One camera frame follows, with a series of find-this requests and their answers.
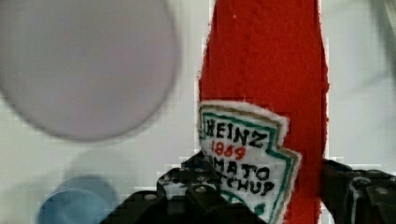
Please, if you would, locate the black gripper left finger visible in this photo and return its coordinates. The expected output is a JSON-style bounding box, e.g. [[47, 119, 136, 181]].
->
[[157, 151, 224, 202]]

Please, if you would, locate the blue bowl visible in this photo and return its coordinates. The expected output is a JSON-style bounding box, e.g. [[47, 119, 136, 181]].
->
[[36, 175, 119, 224]]

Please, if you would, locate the silver toaster oven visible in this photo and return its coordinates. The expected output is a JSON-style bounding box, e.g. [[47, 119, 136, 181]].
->
[[372, 0, 396, 77]]

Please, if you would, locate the lilac round plate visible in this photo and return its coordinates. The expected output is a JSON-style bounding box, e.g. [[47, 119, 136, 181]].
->
[[1, 0, 179, 142]]

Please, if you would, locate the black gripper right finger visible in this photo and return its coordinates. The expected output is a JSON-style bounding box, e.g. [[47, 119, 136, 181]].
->
[[320, 159, 396, 224]]

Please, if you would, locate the red felt ketchup bottle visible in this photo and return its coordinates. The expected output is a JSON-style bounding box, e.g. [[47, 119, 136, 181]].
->
[[199, 0, 329, 224]]

